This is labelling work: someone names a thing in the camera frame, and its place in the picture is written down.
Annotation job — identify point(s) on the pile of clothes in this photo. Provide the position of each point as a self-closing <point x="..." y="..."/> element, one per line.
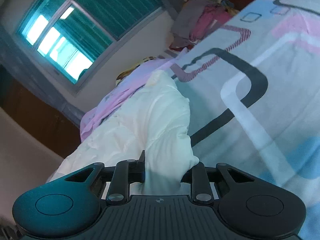
<point x="200" y="20"/>

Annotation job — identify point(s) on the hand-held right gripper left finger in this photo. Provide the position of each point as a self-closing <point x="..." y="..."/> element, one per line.
<point x="142" y="166"/>

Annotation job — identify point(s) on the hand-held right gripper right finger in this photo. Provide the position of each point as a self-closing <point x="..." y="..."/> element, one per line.
<point x="198" y="175"/>

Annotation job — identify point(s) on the pink blanket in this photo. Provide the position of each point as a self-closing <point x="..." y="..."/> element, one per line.
<point x="120" y="95"/>

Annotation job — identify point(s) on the yellow printed cloth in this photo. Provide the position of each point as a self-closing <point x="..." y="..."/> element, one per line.
<point x="125" y="73"/>

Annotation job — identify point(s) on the dark wooden wardrobe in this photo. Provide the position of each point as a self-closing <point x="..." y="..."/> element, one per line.
<point x="37" y="120"/>

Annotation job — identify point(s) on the bed with patterned sheet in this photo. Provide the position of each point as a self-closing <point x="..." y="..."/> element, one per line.
<point x="275" y="92"/>

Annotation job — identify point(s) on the grey curtain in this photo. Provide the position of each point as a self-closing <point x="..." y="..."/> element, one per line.
<point x="37" y="80"/>
<point x="172" y="0"/>

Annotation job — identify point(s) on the window with green blinds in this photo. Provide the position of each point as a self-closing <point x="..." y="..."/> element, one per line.
<point x="100" y="17"/>

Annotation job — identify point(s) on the cream puffer jacket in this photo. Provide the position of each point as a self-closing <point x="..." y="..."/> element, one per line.
<point x="150" y="125"/>

